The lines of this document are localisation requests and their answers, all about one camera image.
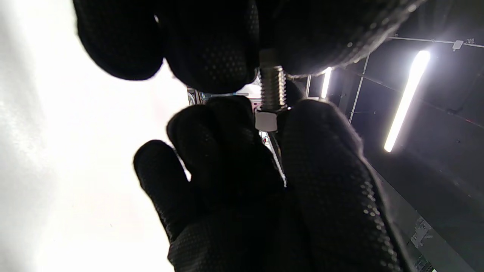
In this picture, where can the person's right hand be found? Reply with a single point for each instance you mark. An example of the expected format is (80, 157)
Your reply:
(211, 37)

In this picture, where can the person's left hand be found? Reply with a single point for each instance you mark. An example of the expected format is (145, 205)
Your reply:
(264, 211)

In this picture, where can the silver hex nut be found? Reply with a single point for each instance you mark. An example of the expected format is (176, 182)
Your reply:
(269, 58)

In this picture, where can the silver screw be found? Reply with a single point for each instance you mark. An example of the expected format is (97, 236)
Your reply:
(272, 90)

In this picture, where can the long ceiling light tube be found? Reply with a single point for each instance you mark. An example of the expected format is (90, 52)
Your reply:
(326, 82)
(406, 100)

